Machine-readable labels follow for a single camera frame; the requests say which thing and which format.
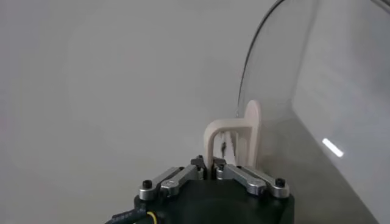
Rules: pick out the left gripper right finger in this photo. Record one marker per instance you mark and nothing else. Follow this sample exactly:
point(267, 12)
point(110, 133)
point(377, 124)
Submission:
point(253, 182)

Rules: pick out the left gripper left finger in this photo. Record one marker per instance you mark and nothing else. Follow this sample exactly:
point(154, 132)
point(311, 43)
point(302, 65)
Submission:
point(173, 182)

